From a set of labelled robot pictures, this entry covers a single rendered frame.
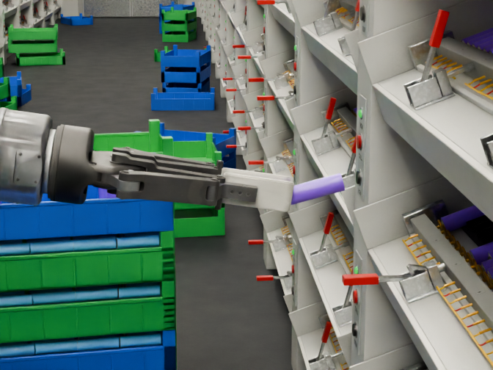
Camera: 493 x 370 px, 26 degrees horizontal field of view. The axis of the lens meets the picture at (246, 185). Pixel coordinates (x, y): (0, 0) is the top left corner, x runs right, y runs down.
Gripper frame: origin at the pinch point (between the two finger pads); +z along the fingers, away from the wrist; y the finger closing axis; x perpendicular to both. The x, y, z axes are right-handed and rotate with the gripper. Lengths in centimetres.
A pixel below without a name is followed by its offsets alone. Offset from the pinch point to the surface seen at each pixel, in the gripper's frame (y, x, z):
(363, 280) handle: 3.8, -6.9, 11.6
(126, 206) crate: -53, -17, -11
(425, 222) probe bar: -9.2, -3.2, 20.6
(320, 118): -84, -4, 21
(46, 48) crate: -576, -55, -64
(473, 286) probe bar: 12.0, -3.7, 19.7
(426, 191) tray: -14.2, -0.7, 21.7
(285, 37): -154, 4, 23
